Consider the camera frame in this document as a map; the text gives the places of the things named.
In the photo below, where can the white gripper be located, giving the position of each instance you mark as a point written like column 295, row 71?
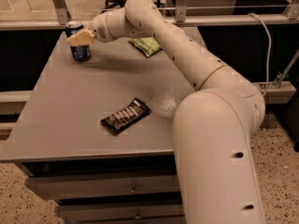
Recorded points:
column 99, row 30

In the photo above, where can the blue pepsi can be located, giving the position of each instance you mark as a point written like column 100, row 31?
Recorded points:
column 79, row 53

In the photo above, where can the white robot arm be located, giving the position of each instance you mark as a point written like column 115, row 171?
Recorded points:
column 212, row 126

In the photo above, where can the black rxbar chocolate bar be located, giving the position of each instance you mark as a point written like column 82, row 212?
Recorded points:
column 121, row 120

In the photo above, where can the green chip bag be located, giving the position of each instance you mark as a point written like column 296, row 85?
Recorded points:
column 147, row 45

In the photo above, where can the grey drawer cabinet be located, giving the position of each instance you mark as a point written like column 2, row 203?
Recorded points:
column 59, row 132

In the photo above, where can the top grey drawer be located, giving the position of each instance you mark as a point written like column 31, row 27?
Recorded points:
column 102, row 185

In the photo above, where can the grey drawer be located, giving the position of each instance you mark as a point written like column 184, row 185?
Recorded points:
column 120, row 211
column 102, row 185

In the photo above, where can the metal railing frame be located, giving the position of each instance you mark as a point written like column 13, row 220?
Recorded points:
column 18, row 15

